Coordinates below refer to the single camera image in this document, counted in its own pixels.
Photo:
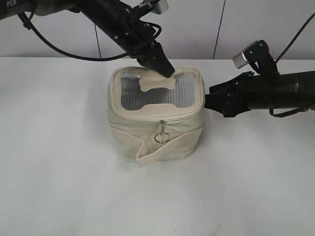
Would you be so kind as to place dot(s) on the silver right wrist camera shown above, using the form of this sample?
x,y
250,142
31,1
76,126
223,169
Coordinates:
x,y
257,55

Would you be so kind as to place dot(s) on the cream fabric zipper bag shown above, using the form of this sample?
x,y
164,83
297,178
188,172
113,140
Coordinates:
x,y
154,118

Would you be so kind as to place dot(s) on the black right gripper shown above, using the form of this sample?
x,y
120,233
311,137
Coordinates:
x,y
244,93

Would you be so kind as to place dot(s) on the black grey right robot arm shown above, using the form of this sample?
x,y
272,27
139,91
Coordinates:
x,y
283,95

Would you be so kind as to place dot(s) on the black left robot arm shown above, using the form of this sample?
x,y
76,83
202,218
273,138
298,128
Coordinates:
x,y
26,9

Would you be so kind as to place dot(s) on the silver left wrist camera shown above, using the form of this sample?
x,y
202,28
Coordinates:
x,y
155,6

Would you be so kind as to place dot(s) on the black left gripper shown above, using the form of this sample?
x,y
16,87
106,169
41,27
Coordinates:
x,y
122,23

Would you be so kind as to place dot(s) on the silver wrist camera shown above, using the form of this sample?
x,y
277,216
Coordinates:
x,y
155,6
257,55

